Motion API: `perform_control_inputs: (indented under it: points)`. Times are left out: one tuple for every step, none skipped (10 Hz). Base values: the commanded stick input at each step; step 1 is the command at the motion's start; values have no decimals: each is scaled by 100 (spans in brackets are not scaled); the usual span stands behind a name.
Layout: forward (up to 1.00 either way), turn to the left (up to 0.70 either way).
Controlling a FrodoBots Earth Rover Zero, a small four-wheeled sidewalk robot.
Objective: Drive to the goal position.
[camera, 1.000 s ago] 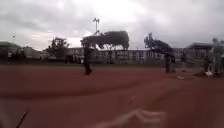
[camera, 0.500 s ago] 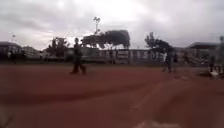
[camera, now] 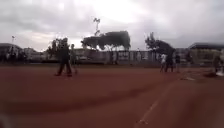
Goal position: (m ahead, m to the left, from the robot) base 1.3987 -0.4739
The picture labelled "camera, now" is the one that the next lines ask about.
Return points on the floodlight pole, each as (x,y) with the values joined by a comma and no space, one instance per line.
(12,40)
(96,25)

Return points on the group of people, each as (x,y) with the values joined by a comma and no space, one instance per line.
(13,56)

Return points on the person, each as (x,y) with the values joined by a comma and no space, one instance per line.
(163,61)
(64,56)
(170,61)
(177,61)
(216,63)
(188,58)

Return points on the fence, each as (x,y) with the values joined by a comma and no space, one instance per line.
(126,57)

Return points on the red sports ground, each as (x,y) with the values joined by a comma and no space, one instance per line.
(100,100)

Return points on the building with dark roof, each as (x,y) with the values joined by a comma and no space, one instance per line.
(204,52)

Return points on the pale building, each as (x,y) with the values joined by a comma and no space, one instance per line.
(33,54)

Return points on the broad dark tree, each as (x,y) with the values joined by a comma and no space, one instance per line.
(106,40)

